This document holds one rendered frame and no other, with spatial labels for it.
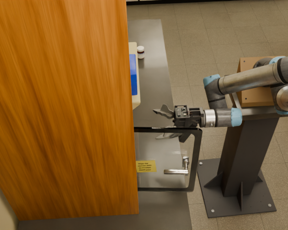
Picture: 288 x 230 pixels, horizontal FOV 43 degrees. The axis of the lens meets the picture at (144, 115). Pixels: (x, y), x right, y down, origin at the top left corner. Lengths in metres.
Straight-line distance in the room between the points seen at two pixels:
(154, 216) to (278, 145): 1.76
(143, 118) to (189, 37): 2.28
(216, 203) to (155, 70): 1.07
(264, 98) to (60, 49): 1.30
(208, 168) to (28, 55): 2.09
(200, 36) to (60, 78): 3.18
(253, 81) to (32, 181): 0.90
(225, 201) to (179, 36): 2.02
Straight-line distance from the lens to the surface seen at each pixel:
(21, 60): 0.95
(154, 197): 1.59
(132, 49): 1.34
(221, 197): 2.70
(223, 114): 1.48
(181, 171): 1.34
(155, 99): 1.95
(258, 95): 1.97
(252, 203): 2.72
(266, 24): 4.40
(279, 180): 2.90
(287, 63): 1.40
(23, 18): 0.88
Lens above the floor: 2.32
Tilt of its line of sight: 47 degrees down
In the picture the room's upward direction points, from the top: 2 degrees counter-clockwise
